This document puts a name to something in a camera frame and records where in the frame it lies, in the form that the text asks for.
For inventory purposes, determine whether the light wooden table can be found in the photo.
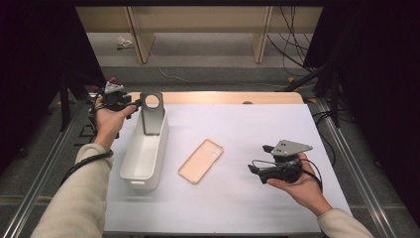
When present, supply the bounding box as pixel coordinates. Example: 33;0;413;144
126;91;305;106

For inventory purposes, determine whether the beige phone case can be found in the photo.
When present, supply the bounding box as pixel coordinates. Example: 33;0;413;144
177;138;225;185

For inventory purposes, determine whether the bundle of black floor cables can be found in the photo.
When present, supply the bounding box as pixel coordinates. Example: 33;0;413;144
266;5;320;74

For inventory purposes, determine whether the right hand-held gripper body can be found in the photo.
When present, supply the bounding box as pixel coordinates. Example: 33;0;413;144
259;139;314;184

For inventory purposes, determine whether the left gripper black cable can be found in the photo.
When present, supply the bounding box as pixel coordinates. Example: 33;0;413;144
60;149;115;186

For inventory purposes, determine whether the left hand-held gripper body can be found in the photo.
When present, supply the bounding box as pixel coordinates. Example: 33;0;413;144
102;82;134;112

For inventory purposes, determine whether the light wooden shelf unit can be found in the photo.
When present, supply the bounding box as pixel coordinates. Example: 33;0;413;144
75;5;324;64

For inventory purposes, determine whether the white storage bin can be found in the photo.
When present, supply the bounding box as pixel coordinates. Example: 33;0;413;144
119;95;169;191

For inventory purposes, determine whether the white table sheet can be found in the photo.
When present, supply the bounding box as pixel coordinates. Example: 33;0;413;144
103;103;353;234

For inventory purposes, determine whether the black curtain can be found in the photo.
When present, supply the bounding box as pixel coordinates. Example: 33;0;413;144
302;0;420;217
0;0;107;175

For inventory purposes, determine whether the black metal stand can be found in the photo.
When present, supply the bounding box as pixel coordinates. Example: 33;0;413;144
282;63;342;129
58;69;104;133

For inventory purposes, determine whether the crumpled white paper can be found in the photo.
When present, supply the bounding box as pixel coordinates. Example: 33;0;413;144
116;36;134;51

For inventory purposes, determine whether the person's right hand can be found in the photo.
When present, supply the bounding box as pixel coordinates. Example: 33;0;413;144
266;152;333;218

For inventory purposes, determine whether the person's left hand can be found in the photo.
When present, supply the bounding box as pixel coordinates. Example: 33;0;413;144
93;97;138;152

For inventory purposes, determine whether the aluminium floor rail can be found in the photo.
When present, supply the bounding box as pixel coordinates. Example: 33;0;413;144
0;98;87;238
315;98;399;238

